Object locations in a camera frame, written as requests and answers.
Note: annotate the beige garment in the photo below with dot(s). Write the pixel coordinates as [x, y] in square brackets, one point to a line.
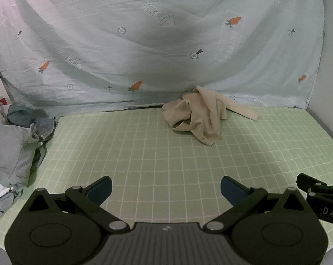
[202, 116]

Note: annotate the carrot print pale sheet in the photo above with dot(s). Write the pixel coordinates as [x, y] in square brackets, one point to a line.
[144, 41]

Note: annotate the grey crumpled garment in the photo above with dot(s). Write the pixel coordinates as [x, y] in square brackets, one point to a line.
[9, 149]

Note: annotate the green grid mat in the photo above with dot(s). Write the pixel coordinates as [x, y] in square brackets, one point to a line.
[169, 165]

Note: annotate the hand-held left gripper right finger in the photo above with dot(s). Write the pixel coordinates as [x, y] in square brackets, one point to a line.
[232, 190]

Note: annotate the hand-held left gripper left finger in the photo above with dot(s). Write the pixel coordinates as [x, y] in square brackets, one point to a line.
[101, 189]

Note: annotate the blue denim garment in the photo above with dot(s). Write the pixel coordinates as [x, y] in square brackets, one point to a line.
[31, 117]

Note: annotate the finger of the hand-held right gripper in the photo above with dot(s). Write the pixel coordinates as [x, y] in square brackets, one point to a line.
[312, 183]

